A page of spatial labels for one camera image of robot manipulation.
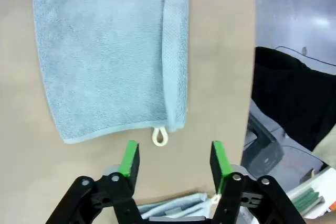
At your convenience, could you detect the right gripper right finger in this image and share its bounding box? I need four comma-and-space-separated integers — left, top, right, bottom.
209, 140, 307, 224

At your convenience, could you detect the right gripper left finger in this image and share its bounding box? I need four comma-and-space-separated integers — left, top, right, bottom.
46, 140, 144, 224

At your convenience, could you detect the light blue terry towel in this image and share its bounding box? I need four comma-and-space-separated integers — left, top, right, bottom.
136, 191, 223, 221
32, 0, 190, 147

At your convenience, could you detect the dark grey plastic stool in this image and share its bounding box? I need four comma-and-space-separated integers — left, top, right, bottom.
241, 111, 286, 182

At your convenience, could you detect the person in beige shirt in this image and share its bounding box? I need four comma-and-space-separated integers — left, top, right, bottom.
251, 46, 336, 169

